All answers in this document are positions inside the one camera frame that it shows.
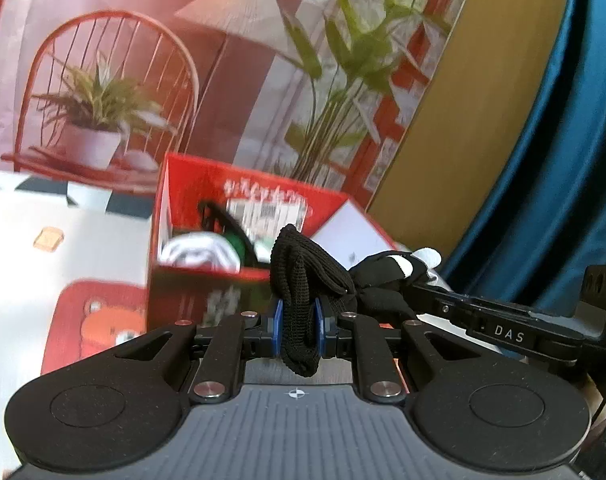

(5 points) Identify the black mesh fabric pouch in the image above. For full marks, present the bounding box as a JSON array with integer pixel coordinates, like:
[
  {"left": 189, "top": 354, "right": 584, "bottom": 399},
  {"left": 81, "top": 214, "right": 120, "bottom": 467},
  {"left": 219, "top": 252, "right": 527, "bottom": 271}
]
[{"left": 270, "top": 224, "right": 438, "bottom": 377}]

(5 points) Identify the green soft object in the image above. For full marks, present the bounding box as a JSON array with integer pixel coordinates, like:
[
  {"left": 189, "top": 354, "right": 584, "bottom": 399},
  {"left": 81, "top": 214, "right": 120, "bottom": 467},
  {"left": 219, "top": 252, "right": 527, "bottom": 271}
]
[{"left": 222, "top": 230, "right": 270, "bottom": 270}]

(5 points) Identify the white folded cloth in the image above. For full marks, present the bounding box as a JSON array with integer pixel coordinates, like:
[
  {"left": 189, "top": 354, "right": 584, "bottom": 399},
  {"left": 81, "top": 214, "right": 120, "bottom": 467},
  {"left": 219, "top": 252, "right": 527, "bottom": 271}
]
[{"left": 158, "top": 232, "right": 241, "bottom": 273}]

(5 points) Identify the teal blue curtain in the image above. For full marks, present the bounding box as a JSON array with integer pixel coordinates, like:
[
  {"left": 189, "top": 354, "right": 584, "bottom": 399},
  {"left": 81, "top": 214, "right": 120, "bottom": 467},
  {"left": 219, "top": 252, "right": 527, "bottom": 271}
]
[{"left": 442, "top": 0, "right": 606, "bottom": 315}]

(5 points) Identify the red strawberry cardboard box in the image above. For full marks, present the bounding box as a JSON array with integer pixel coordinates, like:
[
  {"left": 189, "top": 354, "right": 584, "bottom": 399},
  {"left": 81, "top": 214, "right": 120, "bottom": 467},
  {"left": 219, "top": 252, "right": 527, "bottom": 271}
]
[{"left": 145, "top": 152, "right": 412, "bottom": 396}]

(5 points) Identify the wooden panel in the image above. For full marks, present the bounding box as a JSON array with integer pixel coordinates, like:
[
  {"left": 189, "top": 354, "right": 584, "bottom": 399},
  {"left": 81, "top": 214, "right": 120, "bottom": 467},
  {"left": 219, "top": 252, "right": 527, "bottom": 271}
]
[{"left": 369, "top": 0, "right": 566, "bottom": 256}]

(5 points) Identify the printed living room backdrop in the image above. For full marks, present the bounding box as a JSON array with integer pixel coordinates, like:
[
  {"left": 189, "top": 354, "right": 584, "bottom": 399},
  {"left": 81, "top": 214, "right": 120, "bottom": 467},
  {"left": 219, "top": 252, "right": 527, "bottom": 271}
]
[{"left": 0, "top": 0, "right": 466, "bottom": 206}]

